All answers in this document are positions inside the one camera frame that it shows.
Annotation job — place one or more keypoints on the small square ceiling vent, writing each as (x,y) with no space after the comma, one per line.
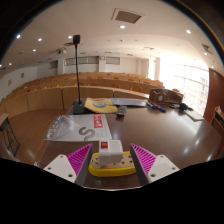
(207,49)

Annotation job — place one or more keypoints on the black desk device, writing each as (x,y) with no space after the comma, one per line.
(182,106)

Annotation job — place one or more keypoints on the red marker pen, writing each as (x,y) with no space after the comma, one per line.
(160,108)

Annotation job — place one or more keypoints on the rows of wooden hall seats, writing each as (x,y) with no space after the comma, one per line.
(43,98)

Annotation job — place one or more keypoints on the large square ceiling vent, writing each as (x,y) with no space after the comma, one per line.
(127,16)

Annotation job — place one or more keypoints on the grey magazine with red label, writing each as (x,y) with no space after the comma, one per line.
(76,128)

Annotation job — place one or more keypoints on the ceiling projector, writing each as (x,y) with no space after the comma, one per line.
(62,50)

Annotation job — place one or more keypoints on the black remote control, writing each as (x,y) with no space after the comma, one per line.
(121,111)

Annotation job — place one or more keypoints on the blue marker pen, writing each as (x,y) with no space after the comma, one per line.
(150,105)

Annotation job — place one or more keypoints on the round ceiling lights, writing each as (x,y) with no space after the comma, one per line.
(122,26)

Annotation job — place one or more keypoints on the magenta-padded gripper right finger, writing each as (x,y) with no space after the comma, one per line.
(161,166)

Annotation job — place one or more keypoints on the black gooseneck table microphone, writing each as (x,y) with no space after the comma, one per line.
(79,107)

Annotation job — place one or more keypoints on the wooden shelf unit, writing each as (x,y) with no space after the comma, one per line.
(218,121)

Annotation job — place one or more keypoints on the white charger with red switch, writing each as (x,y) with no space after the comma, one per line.
(111,155)

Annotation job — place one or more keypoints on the blue paper sheet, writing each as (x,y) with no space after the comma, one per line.
(130,102)

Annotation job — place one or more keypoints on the white notebook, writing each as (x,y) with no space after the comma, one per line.
(194,115)

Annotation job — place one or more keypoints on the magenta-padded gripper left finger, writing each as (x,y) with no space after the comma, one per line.
(61,166)

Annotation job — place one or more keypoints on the small side desk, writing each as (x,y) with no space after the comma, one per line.
(8,131)

